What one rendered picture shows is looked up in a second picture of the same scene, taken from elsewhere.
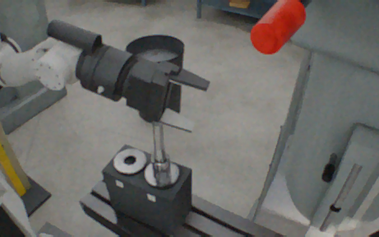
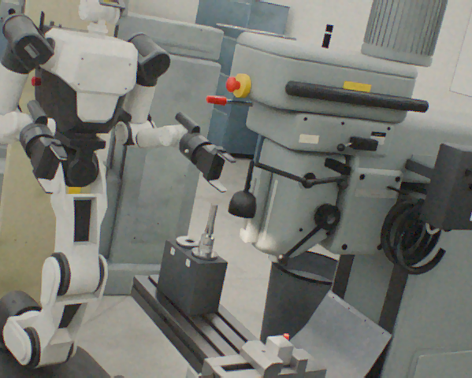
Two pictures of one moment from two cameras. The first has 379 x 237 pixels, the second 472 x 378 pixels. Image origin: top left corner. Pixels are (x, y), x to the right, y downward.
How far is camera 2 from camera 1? 184 cm
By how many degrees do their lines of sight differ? 34
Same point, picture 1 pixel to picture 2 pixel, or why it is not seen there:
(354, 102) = (265, 156)
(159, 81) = (213, 152)
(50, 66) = (169, 130)
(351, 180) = (253, 187)
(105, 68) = (193, 141)
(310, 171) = not seen: hidden behind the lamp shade
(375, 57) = (261, 127)
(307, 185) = not seen: hidden behind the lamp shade
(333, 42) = (253, 124)
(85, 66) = (185, 137)
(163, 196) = (195, 260)
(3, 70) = (141, 133)
